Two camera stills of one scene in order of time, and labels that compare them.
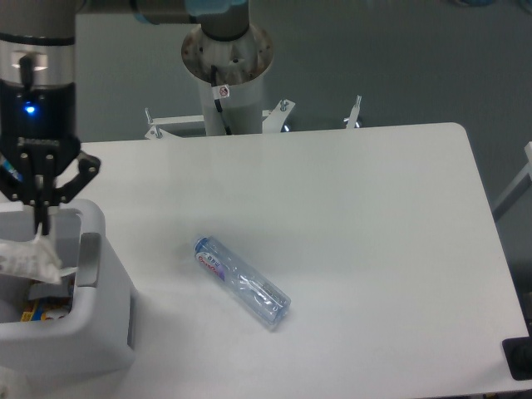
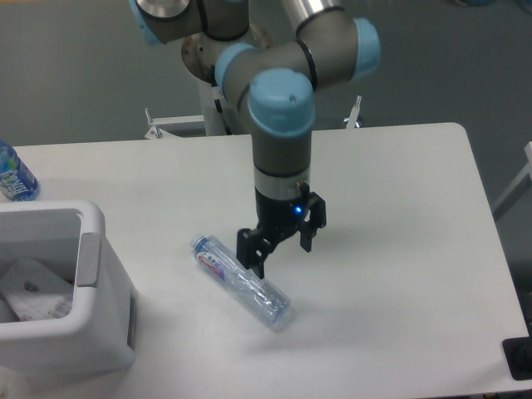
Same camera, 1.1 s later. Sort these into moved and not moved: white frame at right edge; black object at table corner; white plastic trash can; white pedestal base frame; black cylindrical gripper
Moved: black cylindrical gripper
Not moved: white frame at right edge; white plastic trash can; black object at table corner; white pedestal base frame
